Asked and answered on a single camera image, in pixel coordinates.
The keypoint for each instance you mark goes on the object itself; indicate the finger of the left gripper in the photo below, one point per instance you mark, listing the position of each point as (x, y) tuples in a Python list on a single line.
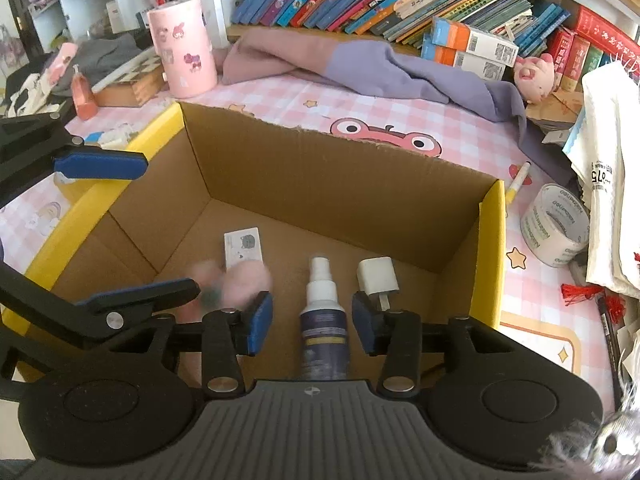
[(34, 147), (97, 318)]

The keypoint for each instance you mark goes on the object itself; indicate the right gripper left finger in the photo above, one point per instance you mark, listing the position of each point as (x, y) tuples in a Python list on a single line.
[(227, 334)]

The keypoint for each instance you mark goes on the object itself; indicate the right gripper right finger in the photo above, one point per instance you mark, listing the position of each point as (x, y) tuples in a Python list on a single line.
[(396, 335)]

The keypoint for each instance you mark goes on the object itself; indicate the pink glove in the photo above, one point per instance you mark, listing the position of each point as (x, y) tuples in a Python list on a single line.
[(234, 288), (58, 66)]

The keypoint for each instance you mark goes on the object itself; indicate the blue wrapper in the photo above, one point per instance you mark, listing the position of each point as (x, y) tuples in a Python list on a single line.
[(93, 138)]

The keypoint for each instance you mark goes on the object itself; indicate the small white wall charger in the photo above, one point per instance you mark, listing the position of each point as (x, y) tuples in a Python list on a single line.
[(377, 279)]

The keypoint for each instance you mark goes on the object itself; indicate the blue white spray bottle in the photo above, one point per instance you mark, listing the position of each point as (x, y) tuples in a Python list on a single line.
[(323, 327)]

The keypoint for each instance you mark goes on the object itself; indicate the large white power adapter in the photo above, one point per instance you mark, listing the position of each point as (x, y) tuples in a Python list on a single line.
[(117, 138)]

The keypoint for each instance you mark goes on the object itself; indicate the small white red box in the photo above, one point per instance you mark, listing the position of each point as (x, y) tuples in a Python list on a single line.
[(241, 245)]

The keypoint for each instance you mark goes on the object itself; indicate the pink liquid pump bottle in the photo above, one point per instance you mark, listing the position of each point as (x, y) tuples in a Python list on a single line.
[(83, 97)]

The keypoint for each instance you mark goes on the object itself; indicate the pink glove on clothes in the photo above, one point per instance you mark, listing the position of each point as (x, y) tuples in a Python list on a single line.
[(58, 66)]

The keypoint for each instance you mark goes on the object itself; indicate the yellow cardboard box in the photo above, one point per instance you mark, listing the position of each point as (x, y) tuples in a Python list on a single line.
[(212, 171)]

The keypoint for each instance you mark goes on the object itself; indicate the grey clothing pile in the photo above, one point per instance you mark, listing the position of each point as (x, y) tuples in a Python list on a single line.
[(96, 59)]

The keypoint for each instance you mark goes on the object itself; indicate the wooden chess board box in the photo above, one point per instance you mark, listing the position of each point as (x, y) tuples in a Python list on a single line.
[(132, 84)]

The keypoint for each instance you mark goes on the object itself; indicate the pink checked tablecloth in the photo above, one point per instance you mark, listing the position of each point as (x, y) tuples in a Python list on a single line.
[(531, 305)]

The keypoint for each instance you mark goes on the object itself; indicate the white pen with cap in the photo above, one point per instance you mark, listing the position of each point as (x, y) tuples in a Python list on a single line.
[(520, 177)]

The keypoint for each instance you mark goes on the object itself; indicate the pink cylindrical sticker container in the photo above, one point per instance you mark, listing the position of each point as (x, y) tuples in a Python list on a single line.
[(180, 40)]

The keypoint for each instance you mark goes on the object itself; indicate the white grey tape roll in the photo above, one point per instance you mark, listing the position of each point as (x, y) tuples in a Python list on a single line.
[(555, 226)]

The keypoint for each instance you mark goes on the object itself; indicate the pink purple cloth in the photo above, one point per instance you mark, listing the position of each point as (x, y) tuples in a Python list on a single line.
[(374, 68)]

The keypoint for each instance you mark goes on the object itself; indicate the orange white carton lower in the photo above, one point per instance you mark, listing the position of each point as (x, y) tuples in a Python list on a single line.
[(485, 69)]

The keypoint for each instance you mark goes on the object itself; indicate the orange white carton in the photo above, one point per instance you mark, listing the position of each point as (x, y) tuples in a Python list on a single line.
[(485, 69), (461, 37)]

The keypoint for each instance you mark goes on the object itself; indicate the pink plush pig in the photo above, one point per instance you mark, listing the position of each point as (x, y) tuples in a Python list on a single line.
[(534, 77)]

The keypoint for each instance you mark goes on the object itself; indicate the orange white carton upper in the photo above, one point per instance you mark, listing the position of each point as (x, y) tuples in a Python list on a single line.
[(461, 37)]

